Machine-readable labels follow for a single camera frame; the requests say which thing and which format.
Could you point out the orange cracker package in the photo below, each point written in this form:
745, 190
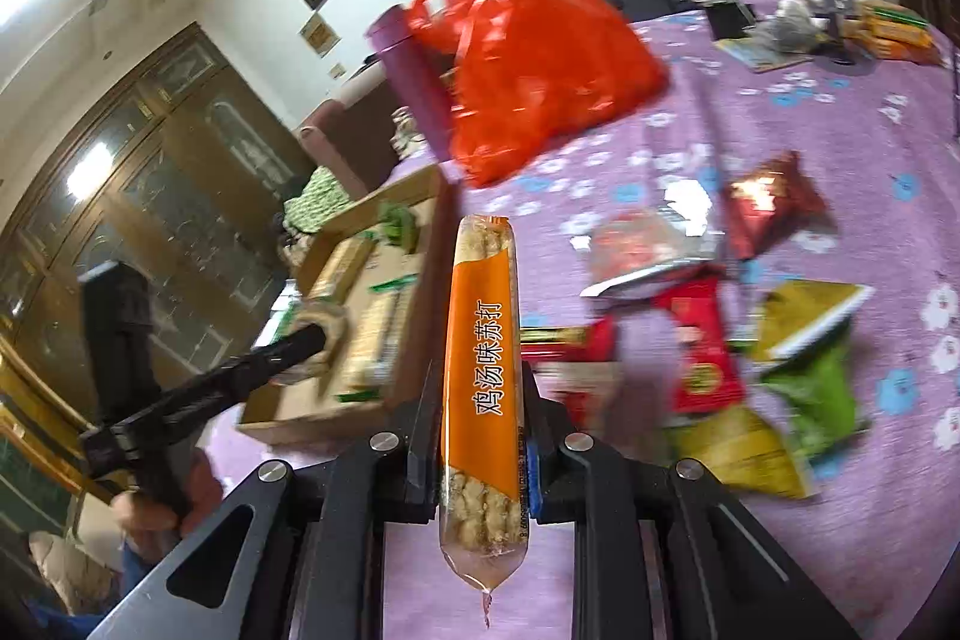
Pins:
483, 508

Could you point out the red plastic bag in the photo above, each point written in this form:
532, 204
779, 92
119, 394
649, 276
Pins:
527, 72

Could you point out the dark red snack packet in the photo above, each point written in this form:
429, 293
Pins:
770, 203

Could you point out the bright green snack packet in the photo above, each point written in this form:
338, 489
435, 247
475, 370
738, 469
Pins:
822, 409

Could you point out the yellow green snack packet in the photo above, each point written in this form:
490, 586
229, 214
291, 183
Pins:
799, 313

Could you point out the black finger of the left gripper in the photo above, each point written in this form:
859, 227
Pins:
231, 382

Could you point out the green patterned cloth pile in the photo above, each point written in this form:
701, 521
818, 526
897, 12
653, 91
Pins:
322, 198

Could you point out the silver foil snack packet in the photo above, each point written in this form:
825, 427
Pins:
321, 329

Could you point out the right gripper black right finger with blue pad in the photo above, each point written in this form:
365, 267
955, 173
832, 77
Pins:
663, 552

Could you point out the brown armchair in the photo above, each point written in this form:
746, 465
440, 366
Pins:
351, 133

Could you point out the wooden glass door cabinet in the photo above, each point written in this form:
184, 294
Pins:
179, 171

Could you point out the purple thermos bottle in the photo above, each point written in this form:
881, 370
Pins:
415, 78

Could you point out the small black box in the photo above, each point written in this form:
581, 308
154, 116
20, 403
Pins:
730, 20

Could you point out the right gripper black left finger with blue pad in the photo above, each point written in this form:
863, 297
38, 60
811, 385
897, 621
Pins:
296, 553

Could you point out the person's left hand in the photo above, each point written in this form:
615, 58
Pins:
145, 517

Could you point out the cardboard tray box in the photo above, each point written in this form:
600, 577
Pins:
396, 316

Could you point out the stack of biscuit boxes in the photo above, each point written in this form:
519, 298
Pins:
890, 32

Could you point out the booklet on table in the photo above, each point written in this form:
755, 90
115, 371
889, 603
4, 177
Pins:
757, 57

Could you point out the cracker pack in tray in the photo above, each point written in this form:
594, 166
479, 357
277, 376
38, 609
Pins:
343, 268

